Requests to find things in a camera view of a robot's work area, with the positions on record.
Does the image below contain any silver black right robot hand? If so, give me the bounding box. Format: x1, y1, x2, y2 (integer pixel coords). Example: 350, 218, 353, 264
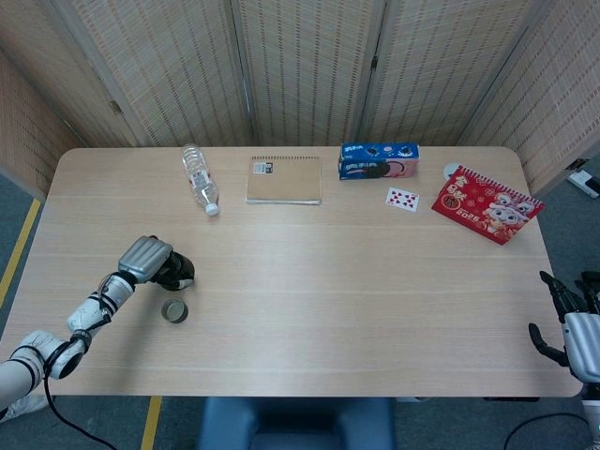
528, 270, 600, 384

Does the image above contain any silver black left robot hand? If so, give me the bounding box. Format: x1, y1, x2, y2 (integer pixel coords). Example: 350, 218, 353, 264
116, 235, 196, 291

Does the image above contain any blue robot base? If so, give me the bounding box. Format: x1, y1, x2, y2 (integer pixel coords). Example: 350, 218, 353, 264
196, 397, 398, 450

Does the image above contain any black teacup with pale inside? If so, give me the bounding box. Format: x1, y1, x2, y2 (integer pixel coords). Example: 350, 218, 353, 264
160, 299, 189, 325

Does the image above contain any clear plastic water bottle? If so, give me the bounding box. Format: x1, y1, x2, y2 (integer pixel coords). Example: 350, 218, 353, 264
181, 143, 221, 217

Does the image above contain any brown spiral notebook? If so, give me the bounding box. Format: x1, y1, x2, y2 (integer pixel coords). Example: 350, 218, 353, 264
245, 156, 323, 206

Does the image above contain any white power strip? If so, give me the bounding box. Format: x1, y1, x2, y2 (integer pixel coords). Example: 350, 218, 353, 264
564, 158, 600, 198

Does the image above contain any red 2026 desk calendar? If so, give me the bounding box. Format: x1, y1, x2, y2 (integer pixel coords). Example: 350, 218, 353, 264
430, 164, 546, 246

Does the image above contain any playing card with red hearts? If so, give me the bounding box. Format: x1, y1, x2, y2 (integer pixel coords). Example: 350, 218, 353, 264
384, 187, 421, 210

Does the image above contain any woven bamboo folding screen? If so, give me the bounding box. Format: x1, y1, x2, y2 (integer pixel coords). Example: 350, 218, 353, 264
0, 0, 600, 198

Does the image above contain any blue pink cookie box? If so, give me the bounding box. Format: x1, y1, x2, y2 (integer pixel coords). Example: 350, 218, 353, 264
337, 142, 421, 182

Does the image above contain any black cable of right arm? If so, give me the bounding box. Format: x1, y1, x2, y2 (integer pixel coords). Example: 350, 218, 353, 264
503, 412, 587, 450

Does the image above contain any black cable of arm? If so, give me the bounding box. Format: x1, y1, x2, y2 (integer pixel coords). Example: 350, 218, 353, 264
503, 412, 587, 450
42, 355, 118, 450

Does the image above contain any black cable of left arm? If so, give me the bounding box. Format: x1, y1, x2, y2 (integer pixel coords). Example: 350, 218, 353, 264
42, 355, 118, 450

